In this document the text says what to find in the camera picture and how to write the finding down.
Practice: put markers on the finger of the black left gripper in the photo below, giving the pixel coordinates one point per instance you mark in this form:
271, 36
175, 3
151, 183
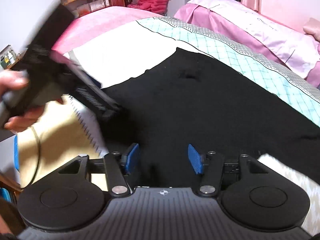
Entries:
53, 27

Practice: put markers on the black pants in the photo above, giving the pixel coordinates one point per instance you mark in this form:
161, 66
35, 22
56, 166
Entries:
192, 99

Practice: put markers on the pink pillow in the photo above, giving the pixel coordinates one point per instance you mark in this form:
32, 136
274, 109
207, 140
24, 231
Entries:
312, 27

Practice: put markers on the teal cream chevron bed cover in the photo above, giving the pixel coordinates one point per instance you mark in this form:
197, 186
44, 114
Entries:
255, 201

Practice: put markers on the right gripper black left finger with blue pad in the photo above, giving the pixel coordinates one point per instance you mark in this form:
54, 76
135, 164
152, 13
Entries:
118, 166

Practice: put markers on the person's left hand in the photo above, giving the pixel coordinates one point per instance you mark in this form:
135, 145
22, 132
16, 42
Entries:
24, 95

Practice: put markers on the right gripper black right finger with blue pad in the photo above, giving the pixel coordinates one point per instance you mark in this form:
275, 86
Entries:
209, 168

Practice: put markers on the pink satin bedding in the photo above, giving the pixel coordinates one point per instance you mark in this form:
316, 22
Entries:
298, 52

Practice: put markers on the red folded blanket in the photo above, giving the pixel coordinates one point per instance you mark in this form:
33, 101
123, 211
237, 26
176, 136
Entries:
155, 6

